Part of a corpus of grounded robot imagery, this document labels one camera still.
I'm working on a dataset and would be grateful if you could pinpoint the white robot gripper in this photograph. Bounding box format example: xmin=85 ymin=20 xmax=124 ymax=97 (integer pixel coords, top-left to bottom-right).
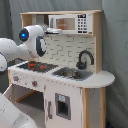
xmin=42 ymin=24 xmax=62 ymax=35

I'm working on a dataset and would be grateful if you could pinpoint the white toy microwave door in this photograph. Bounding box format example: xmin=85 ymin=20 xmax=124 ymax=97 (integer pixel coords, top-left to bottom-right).
xmin=49 ymin=14 xmax=93 ymax=34

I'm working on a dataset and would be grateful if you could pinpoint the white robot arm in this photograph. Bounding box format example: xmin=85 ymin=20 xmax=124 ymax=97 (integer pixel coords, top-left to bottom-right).
xmin=0 ymin=25 xmax=60 ymax=128

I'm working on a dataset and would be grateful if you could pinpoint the white wooden toy kitchen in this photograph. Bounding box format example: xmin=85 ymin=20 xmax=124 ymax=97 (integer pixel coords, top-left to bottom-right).
xmin=6 ymin=9 xmax=116 ymax=128

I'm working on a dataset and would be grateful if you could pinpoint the black toy stovetop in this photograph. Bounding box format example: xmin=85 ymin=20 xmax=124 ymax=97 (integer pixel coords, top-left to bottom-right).
xmin=20 ymin=61 xmax=56 ymax=73

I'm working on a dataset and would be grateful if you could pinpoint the black toy faucet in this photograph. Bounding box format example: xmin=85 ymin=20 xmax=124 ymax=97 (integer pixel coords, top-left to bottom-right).
xmin=76 ymin=50 xmax=94 ymax=70

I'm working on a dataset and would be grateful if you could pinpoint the silver toy sink basin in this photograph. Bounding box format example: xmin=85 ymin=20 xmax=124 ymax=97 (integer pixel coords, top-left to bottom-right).
xmin=53 ymin=67 xmax=92 ymax=81

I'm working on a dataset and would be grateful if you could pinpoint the right red stove knob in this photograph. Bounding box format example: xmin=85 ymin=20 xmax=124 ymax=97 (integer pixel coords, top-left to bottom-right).
xmin=32 ymin=81 xmax=38 ymax=87

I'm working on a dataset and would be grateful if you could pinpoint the red stove knob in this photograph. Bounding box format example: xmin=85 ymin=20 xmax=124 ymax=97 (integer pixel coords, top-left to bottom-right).
xmin=32 ymin=81 xmax=38 ymax=87
xmin=13 ymin=76 xmax=19 ymax=81

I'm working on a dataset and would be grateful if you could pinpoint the left red stove knob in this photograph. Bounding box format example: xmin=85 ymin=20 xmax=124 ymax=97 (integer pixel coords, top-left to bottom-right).
xmin=13 ymin=76 xmax=19 ymax=81

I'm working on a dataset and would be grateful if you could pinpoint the grey backdrop curtain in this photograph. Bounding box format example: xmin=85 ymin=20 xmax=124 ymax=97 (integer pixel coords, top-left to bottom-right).
xmin=0 ymin=0 xmax=128 ymax=128

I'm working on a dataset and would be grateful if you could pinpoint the white toy oven door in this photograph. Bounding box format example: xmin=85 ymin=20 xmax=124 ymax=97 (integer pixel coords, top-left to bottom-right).
xmin=4 ymin=85 xmax=14 ymax=102

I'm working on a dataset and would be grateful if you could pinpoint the white dishwasher cabinet door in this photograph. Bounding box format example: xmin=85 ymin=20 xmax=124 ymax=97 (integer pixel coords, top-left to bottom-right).
xmin=45 ymin=81 xmax=82 ymax=128

